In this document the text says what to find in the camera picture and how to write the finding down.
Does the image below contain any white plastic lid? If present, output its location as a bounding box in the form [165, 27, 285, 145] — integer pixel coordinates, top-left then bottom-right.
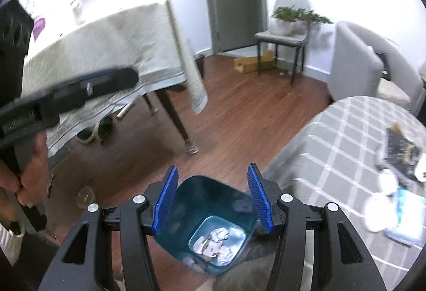
[362, 193, 397, 233]

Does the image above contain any black foil snack bag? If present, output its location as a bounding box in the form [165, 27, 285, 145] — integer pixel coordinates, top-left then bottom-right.
[376, 124, 424, 181]

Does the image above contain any blue white tissue pack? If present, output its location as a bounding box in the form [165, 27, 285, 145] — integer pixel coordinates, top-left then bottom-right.
[385, 188, 425, 246]

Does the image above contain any person's left forearm sleeve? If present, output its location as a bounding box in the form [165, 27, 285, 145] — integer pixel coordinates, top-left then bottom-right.
[0, 222, 25, 266]

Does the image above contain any dark teal trash bin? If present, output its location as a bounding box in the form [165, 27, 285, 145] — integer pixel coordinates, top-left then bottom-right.
[154, 175, 258, 275]

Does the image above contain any person's left hand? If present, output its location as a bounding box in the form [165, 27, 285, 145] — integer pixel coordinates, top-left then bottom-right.
[1, 132, 51, 229]

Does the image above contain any beige patterned tablecloth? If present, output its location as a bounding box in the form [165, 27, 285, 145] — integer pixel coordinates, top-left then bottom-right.
[22, 1, 208, 156]

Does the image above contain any dark wooden table leg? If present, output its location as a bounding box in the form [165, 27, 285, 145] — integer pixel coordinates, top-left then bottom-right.
[155, 89, 199, 155]

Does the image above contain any white ceramic jug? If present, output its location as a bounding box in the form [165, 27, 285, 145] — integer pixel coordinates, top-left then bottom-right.
[70, 0, 96, 25]

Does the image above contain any grey checked round tablecloth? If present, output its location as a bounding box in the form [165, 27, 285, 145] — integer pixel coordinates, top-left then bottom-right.
[262, 97, 425, 290]

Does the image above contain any white bottle purple label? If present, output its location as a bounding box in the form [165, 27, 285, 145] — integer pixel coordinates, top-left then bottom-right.
[32, 17, 46, 41]

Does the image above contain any flat cardboard box on floor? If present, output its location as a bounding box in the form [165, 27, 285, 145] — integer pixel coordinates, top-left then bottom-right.
[234, 50, 275, 73]

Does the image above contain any grey dining chair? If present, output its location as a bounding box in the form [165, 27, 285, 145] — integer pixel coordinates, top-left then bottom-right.
[254, 0, 310, 86]

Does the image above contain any grey armchair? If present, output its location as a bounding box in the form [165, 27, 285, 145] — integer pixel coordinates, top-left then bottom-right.
[327, 21, 425, 116]

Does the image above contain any potted green plant white pot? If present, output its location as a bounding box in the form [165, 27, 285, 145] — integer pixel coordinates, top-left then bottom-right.
[269, 6, 331, 36]

